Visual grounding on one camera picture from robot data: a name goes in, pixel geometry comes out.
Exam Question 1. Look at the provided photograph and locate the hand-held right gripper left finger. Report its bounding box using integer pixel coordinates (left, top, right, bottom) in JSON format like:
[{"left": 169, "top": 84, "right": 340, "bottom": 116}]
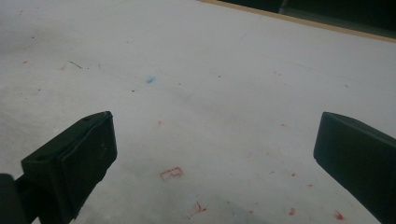
[{"left": 14, "top": 110, "right": 119, "bottom": 224}]

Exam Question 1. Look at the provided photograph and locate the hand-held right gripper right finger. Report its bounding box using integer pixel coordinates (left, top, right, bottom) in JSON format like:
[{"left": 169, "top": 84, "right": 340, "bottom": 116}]
[{"left": 313, "top": 111, "right": 396, "bottom": 224}]

